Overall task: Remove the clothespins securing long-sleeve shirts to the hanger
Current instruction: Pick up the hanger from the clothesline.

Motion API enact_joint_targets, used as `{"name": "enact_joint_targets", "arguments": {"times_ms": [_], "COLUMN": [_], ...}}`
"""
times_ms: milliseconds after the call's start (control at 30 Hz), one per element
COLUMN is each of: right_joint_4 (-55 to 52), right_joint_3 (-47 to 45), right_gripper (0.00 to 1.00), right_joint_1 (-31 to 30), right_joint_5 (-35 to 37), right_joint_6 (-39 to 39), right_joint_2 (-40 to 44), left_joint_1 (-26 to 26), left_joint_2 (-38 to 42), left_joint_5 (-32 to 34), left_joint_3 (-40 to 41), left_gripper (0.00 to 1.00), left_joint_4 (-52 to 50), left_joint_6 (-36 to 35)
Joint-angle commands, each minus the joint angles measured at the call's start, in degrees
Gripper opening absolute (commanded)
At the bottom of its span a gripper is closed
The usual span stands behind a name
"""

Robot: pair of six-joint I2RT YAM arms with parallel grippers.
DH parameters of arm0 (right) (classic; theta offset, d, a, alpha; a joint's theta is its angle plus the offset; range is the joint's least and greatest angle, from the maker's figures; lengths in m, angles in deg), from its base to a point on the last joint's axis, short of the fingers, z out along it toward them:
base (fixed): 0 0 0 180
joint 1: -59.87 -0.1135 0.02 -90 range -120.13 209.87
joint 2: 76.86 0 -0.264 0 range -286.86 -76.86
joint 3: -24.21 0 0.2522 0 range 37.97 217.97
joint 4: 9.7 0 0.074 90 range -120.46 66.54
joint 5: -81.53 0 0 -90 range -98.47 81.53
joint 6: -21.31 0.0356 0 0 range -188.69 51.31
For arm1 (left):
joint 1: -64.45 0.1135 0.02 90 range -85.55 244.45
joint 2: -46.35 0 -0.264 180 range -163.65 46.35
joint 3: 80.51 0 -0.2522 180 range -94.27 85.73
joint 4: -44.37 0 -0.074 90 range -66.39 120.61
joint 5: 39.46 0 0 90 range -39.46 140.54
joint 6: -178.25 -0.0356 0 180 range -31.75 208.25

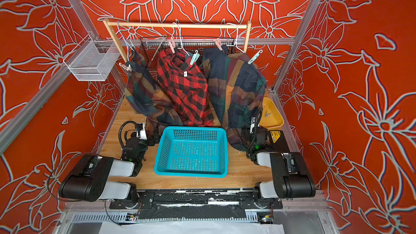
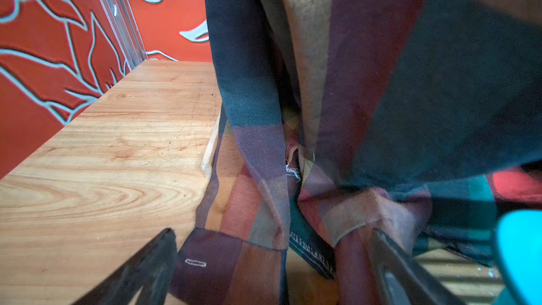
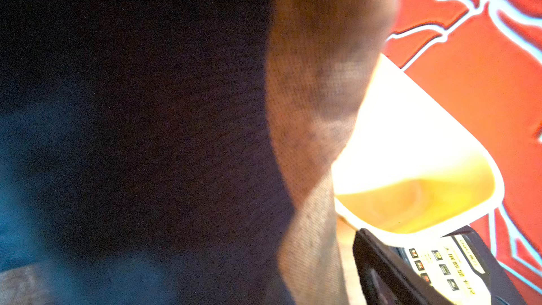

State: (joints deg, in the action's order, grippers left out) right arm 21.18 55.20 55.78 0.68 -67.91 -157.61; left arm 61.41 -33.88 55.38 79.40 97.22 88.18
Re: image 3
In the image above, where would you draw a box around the dark multicolour plaid shirt right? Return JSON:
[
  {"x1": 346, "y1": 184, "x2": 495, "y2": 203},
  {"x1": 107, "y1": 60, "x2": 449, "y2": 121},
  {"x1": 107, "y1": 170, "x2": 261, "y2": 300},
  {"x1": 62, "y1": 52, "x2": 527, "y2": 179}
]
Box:
[{"x1": 1, "y1": 0, "x2": 396, "y2": 304}]

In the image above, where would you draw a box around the yellow plastic tray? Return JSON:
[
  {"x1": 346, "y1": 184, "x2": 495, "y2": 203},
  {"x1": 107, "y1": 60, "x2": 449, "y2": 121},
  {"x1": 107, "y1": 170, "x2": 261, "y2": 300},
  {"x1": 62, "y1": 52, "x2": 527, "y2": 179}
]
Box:
[{"x1": 333, "y1": 56, "x2": 505, "y2": 247}]

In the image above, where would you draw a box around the black box with label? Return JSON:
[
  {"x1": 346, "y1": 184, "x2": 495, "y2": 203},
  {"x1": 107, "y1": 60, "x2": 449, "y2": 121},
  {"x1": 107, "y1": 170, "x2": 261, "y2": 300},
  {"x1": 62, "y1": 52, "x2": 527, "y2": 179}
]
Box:
[{"x1": 353, "y1": 226, "x2": 525, "y2": 304}]

